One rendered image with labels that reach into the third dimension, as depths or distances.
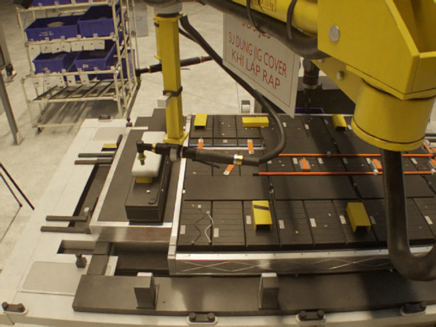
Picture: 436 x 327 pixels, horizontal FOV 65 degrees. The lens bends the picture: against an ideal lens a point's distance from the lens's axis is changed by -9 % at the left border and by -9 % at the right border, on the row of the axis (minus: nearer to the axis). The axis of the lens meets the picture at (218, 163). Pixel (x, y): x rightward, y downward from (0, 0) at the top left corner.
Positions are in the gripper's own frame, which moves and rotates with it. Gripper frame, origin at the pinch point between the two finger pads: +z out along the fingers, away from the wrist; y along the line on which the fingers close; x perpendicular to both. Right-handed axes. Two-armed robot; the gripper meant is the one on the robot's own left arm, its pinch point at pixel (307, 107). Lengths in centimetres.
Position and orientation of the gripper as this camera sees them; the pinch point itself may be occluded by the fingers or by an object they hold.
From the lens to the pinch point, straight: 278.1
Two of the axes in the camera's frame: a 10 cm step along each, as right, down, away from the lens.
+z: 0.0, 8.2, 5.7
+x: 10.0, 0.0, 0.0
